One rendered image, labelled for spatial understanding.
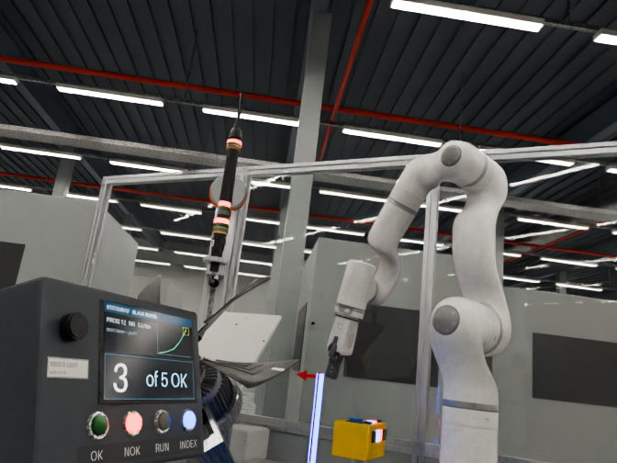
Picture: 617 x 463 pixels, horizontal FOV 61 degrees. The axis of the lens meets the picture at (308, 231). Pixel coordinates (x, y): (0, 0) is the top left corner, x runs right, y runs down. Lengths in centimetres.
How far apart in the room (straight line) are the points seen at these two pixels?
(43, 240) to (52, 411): 300
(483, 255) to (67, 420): 97
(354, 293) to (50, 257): 237
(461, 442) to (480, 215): 51
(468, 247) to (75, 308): 92
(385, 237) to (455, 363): 41
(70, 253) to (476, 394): 272
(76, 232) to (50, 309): 291
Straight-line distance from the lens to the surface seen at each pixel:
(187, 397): 72
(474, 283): 131
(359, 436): 149
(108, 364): 62
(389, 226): 145
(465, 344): 119
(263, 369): 132
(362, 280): 148
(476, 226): 130
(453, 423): 124
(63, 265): 346
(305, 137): 622
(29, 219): 360
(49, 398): 57
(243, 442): 196
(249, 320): 187
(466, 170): 130
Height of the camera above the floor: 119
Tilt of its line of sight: 15 degrees up
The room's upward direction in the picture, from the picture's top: 7 degrees clockwise
